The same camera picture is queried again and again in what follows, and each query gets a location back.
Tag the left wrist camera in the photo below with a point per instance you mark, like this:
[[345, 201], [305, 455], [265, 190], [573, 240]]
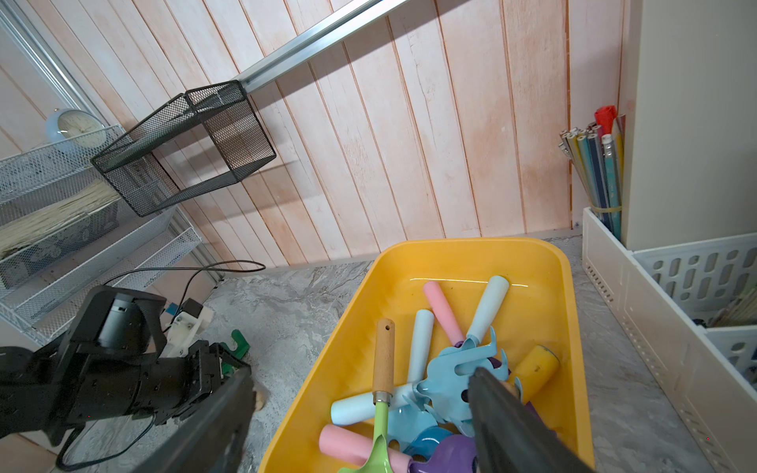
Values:
[[192, 319]]

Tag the light green wooden handled rake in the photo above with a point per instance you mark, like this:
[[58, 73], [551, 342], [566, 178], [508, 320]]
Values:
[[383, 393]]

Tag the pale blue round clock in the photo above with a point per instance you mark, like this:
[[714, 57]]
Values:
[[75, 127]]

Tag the old book on shelf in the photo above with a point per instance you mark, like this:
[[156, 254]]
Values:
[[40, 239]]

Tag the beige folder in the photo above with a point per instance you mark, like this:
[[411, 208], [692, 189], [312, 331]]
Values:
[[689, 97]]

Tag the green rake wooden handle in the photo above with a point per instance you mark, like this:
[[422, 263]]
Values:
[[239, 351]]

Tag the white wire wall shelf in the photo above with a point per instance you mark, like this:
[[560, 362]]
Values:
[[134, 255]]

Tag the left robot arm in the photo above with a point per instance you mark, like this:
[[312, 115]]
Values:
[[29, 392]]

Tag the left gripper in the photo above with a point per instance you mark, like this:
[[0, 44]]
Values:
[[110, 362]]

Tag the yellow storage box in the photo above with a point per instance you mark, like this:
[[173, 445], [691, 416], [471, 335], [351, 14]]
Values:
[[540, 309]]

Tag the white desktop file organizer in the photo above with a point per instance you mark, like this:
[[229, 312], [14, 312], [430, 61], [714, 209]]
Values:
[[665, 299]]

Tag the bundle of pencils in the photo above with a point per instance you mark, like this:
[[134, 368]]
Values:
[[597, 155]]

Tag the light blue hand rake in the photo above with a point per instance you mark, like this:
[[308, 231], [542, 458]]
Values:
[[444, 393]]

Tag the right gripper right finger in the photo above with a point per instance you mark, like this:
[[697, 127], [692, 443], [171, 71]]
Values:
[[509, 438]]

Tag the black mesh wall basket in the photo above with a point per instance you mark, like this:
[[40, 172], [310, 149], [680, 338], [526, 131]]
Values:
[[200, 141]]

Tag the pink handled garden tool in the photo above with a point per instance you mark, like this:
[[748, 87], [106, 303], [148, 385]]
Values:
[[444, 314]]

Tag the yellow handled purple tool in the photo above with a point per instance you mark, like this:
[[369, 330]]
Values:
[[458, 453]]

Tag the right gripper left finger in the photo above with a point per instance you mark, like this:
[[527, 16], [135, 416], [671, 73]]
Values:
[[213, 438]]

